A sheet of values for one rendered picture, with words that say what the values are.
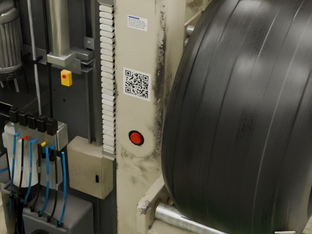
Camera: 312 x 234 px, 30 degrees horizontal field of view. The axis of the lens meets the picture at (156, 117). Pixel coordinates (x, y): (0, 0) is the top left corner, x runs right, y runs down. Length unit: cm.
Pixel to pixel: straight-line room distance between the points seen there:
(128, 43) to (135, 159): 33
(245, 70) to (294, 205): 28
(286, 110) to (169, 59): 39
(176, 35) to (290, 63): 37
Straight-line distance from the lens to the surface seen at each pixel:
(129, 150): 153
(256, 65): 111
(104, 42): 142
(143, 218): 148
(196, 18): 183
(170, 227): 153
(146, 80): 138
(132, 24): 134
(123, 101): 145
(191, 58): 116
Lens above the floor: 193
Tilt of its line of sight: 34 degrees down
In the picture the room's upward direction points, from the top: 2 degrees clockwise
